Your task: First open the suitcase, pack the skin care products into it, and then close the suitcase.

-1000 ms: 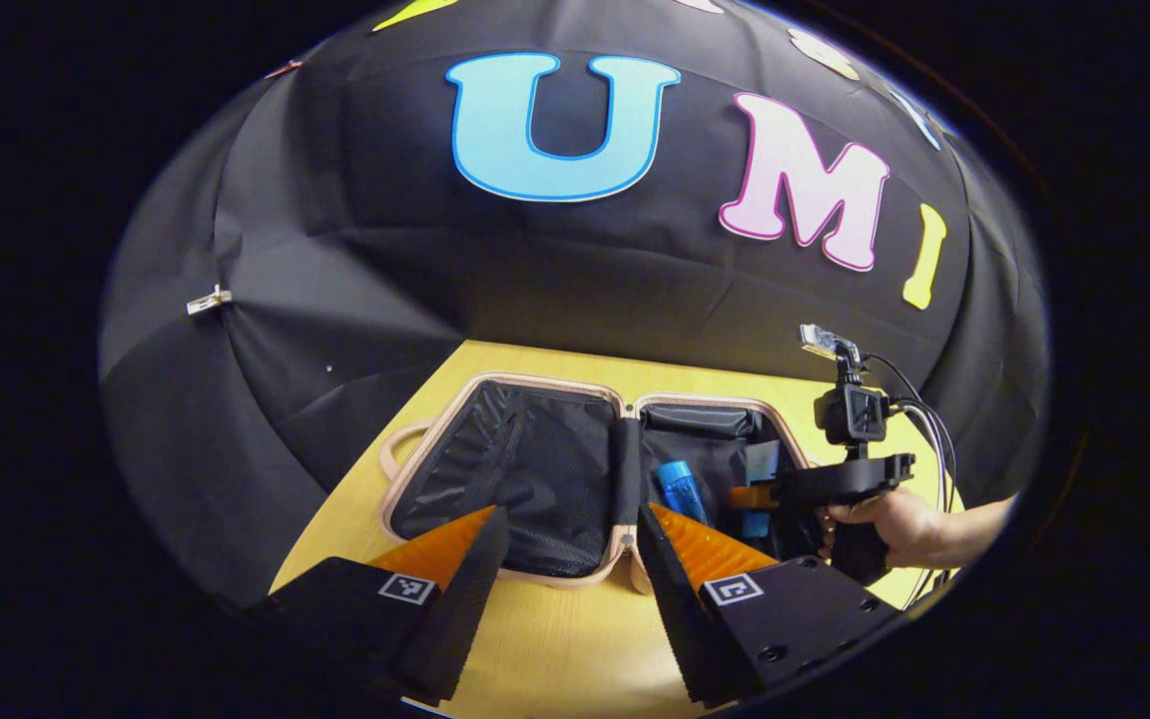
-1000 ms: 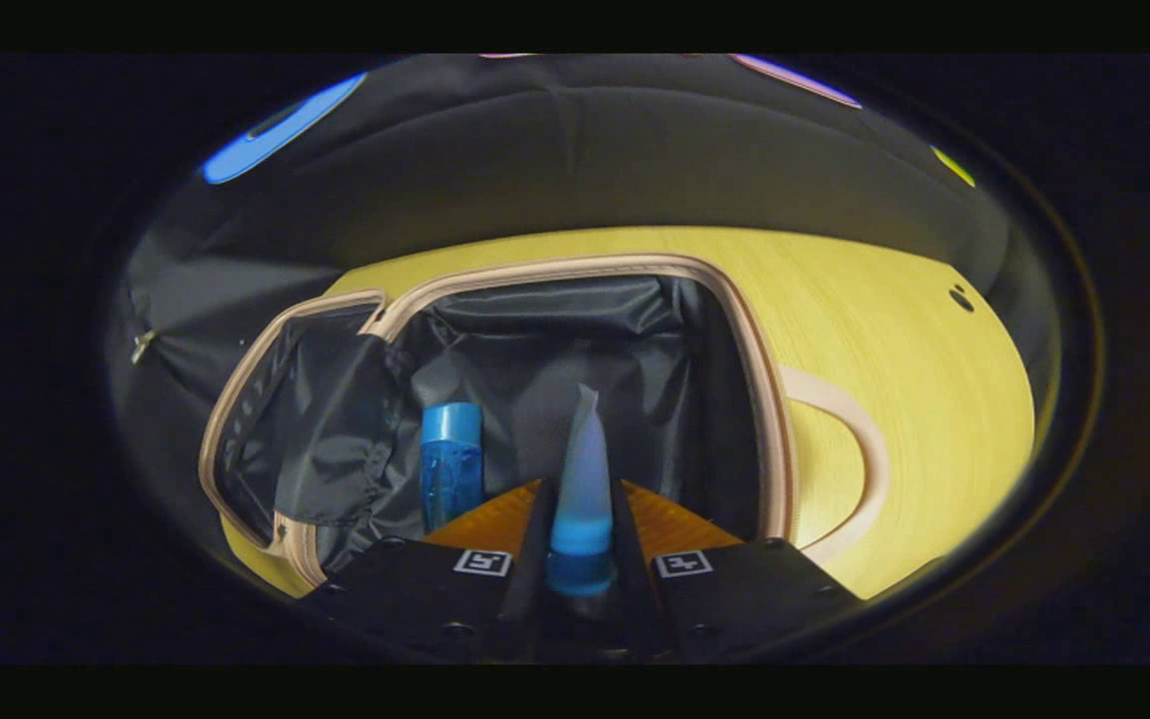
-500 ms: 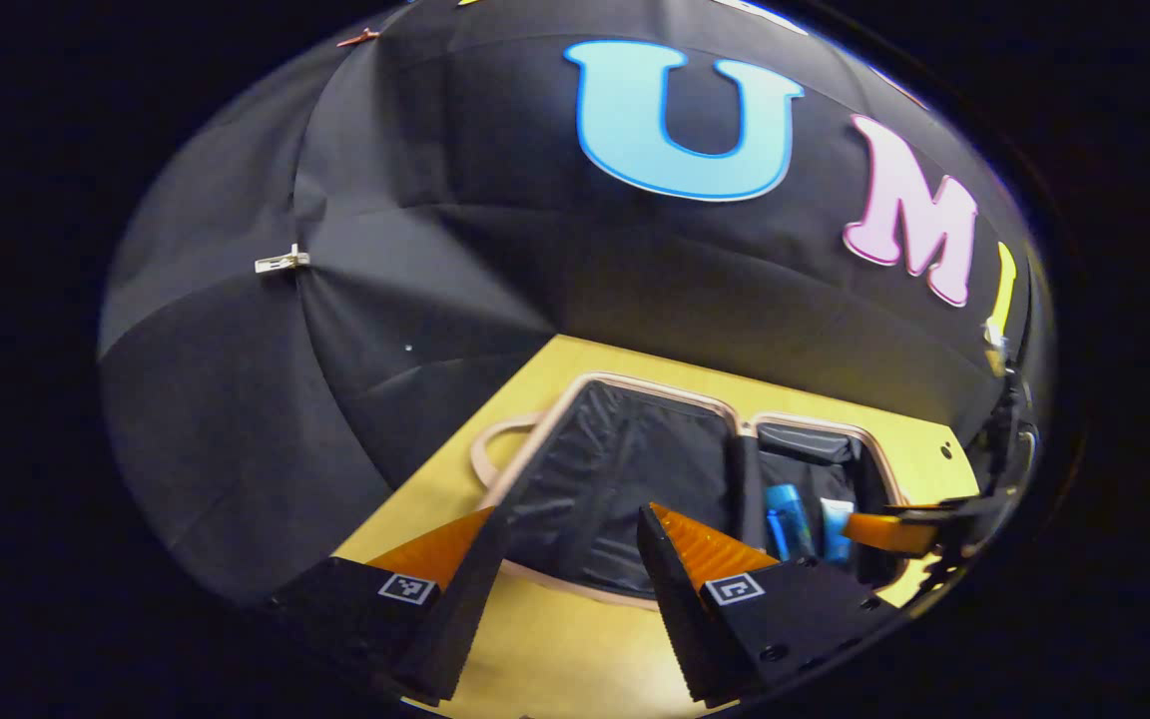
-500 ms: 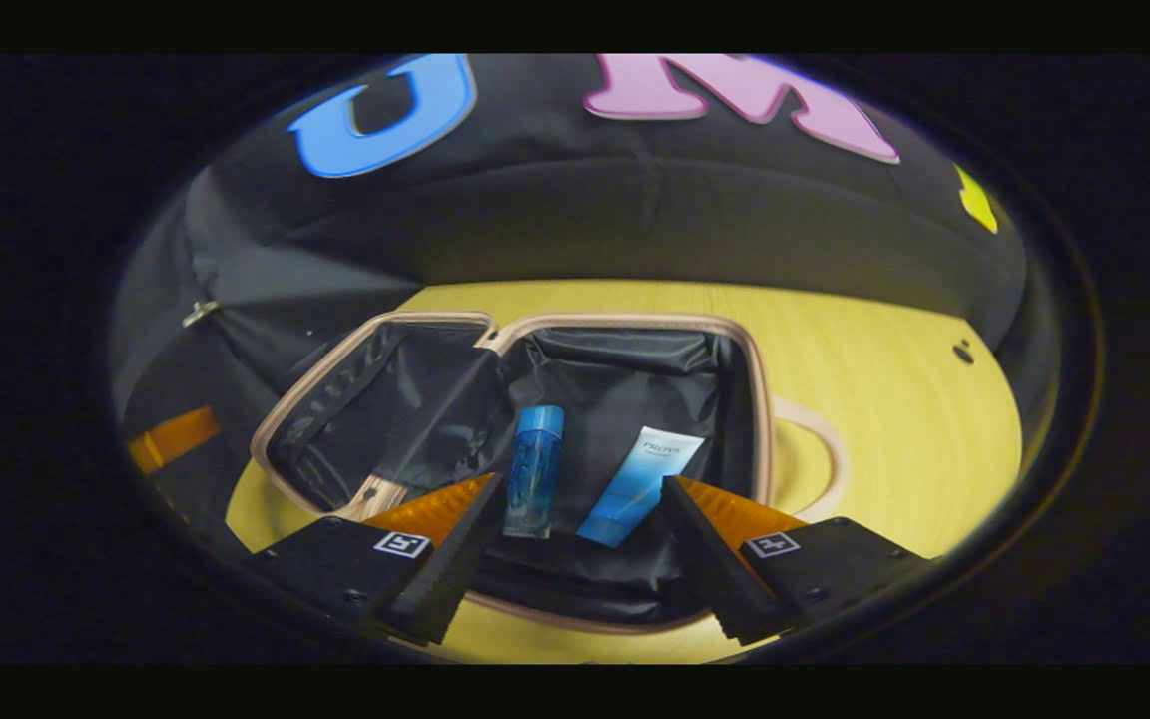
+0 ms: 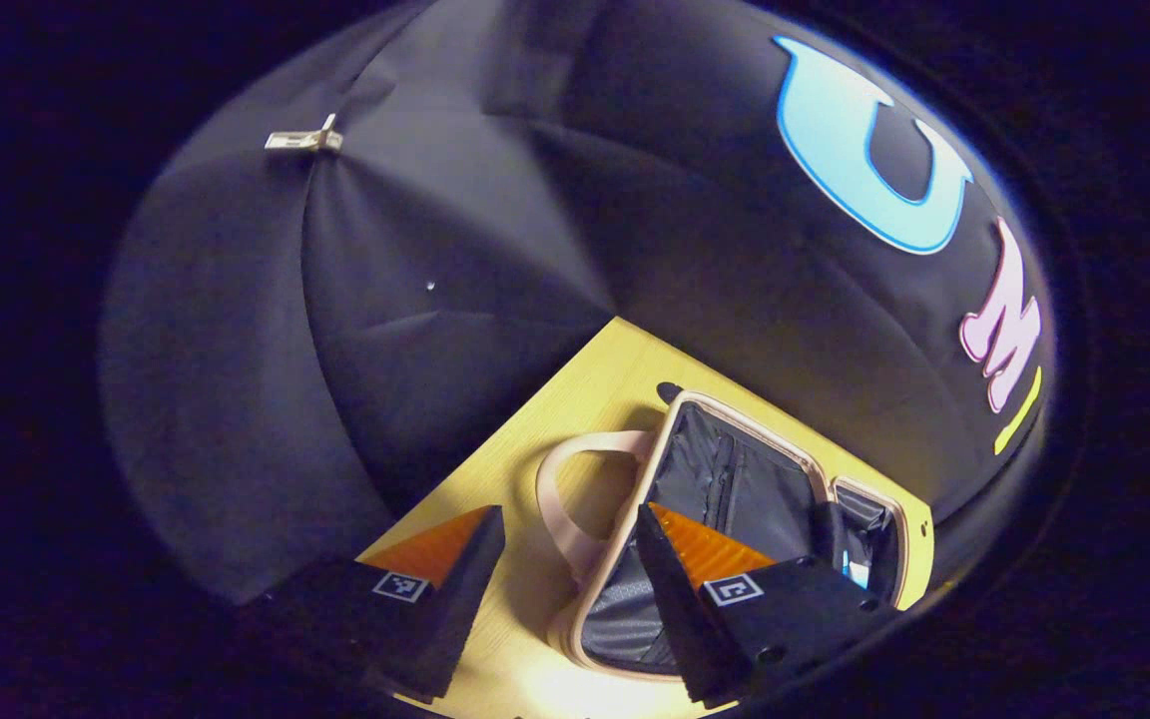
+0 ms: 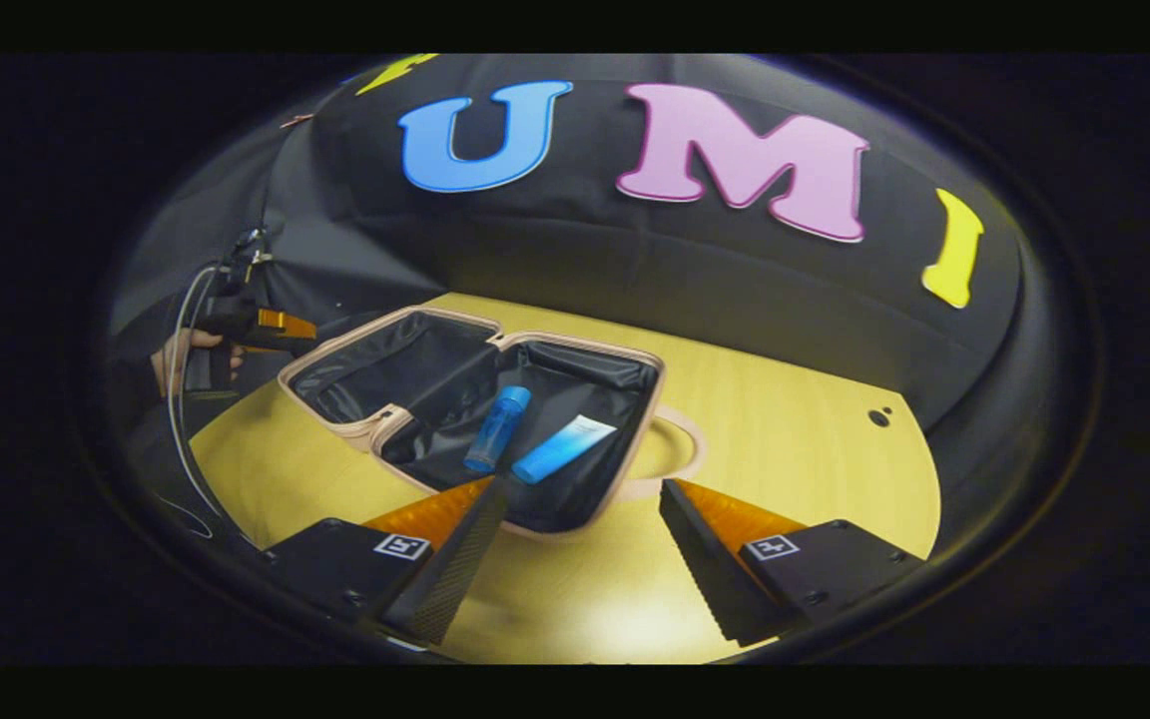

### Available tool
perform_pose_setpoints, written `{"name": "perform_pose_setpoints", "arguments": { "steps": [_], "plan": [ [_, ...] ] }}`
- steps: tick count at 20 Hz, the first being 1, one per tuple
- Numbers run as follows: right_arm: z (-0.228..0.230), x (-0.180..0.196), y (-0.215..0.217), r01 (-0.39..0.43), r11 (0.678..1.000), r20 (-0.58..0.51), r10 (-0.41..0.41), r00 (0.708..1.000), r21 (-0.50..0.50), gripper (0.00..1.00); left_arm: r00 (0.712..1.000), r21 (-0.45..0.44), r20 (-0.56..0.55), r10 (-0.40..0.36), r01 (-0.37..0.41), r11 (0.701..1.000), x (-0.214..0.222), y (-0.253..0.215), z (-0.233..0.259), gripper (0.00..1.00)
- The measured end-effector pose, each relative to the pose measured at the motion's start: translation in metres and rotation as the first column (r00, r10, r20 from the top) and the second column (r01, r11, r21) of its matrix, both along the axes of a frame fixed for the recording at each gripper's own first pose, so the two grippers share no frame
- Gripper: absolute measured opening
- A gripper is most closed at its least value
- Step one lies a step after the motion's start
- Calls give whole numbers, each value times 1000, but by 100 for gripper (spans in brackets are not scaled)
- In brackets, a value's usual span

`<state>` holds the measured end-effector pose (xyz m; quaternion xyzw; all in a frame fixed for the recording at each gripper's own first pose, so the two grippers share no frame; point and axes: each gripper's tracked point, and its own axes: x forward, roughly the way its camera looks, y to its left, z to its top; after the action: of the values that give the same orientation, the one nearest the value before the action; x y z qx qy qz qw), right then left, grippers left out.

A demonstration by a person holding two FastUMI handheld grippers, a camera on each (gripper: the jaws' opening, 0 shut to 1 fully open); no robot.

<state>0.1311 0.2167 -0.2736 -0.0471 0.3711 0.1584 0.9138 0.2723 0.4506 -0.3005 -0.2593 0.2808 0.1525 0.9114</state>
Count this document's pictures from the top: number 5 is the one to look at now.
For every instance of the black backdrop cloth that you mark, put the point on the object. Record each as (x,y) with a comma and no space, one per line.
(435,300)

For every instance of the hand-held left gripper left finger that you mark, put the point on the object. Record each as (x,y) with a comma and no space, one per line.
(455,609)

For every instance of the silver cloth clip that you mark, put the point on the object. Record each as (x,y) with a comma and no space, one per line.
(300,142)

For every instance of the white tube with blue cap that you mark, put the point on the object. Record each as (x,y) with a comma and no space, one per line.
(859,574)

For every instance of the pink suitcase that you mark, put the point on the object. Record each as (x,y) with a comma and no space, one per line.
(735,479)

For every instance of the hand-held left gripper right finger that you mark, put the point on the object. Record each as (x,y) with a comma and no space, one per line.
(680,609)

